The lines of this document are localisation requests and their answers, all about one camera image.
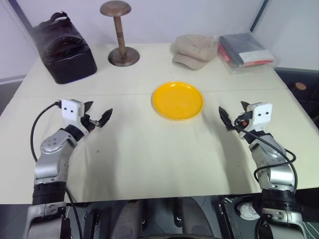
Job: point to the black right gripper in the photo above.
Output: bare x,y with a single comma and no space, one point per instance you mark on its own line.
243,122

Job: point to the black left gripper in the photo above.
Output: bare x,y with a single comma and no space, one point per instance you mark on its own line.
87,123

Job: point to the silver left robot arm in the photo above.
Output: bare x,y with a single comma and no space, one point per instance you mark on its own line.
49,159

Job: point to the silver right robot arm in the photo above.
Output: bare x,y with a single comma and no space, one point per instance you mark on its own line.
276,171

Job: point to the yellow round plate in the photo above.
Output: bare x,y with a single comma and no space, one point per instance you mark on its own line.
177,100

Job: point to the clear plastic box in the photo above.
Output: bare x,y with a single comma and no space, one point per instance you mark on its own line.
246,53

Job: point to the black leather bag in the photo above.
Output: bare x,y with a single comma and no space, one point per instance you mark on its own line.
63,54

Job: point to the beige flat cap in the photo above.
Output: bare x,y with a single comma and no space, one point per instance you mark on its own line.
194,49

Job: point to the cream tablecloth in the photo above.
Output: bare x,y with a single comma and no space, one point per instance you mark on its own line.
159,154

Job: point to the brown wooden hat stand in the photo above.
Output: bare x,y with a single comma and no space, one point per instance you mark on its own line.
119,32

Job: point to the black box with white disc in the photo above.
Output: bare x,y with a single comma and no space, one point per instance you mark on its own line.
239,214

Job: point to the dark grey rounded shape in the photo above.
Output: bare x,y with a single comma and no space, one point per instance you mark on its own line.
130,219

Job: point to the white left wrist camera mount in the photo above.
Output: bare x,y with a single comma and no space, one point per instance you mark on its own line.
71,109

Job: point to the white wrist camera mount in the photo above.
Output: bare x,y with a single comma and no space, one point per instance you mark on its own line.
71,109
261,114

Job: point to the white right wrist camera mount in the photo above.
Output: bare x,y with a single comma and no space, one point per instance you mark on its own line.
261,114

